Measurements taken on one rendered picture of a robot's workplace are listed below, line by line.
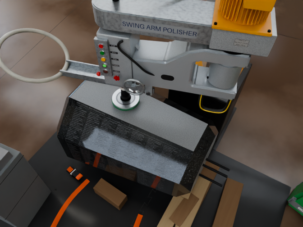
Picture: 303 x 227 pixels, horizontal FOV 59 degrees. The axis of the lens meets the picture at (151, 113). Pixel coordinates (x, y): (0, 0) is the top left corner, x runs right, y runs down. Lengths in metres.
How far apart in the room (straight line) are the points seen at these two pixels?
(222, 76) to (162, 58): 0.37
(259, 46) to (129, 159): 1.21
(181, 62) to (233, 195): 1.53
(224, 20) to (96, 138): 1.30
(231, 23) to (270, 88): 2.40
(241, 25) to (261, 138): 1.99
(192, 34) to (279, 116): 2.24
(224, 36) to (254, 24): 0.15
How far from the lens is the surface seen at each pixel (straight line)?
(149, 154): 2.02
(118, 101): 2.09
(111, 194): 2.58
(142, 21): 1.46
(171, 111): 2.10
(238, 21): 1.42
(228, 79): 1.66
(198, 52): 1.54
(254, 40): 1.45
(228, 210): 2.66
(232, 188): 2.75
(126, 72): 1.73
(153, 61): 1.64
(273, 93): 3.70
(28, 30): 2.28
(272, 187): 2.97
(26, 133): 3.29
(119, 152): 2.10
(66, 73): 2.04
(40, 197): 2.73
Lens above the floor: 2.54
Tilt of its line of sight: 53 degrees down
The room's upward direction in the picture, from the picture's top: 1 degrees clockwise
